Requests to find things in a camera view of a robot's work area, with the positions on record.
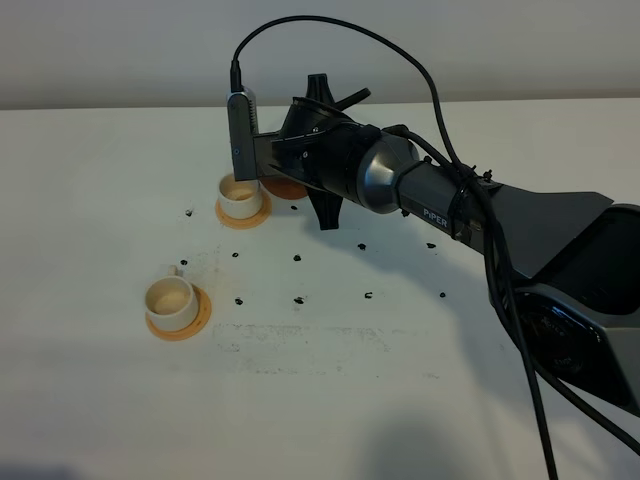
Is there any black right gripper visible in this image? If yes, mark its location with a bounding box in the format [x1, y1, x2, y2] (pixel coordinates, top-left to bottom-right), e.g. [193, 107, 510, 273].
[253, 73, 382, 231]

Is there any brown clay teapot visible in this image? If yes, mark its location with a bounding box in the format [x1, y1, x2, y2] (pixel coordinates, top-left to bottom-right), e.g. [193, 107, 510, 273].
[261, 177, 307, 200]

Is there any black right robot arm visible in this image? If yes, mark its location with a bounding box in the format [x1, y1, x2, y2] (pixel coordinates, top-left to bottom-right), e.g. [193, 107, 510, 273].
[253, 75, 639, 414]

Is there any far white teacup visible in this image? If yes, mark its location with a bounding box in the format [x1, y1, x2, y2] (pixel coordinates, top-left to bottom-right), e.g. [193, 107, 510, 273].
[217, 174, 264, 220]

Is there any white teacup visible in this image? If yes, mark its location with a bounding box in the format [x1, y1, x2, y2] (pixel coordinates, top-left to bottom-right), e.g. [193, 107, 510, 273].
[144, 265, 199, 332]
[217, 174, 264, 220]

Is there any far orange coaster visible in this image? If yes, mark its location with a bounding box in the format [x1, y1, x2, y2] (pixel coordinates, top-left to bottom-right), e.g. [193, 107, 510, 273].
[215, 193, 272, 230]

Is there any orange coaster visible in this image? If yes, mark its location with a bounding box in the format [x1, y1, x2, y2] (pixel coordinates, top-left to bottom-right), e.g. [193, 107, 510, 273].
[215, 193, 272, 230]
[145, 285, 213, 341]

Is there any near orange coaster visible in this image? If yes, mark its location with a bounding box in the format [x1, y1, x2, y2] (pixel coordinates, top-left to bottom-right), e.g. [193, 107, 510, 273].
[145, 285, 213, 341]

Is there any near white teacup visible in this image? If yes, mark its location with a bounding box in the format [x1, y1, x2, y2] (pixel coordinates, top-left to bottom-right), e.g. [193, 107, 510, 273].
[144, 265, 199, 332]

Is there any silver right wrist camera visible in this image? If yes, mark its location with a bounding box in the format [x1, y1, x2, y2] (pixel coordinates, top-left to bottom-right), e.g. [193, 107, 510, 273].
[227, 88, 258, 181]

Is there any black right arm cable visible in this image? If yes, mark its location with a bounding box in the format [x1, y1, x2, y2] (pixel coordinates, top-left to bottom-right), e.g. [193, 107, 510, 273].
[228, 14, 640, 480]

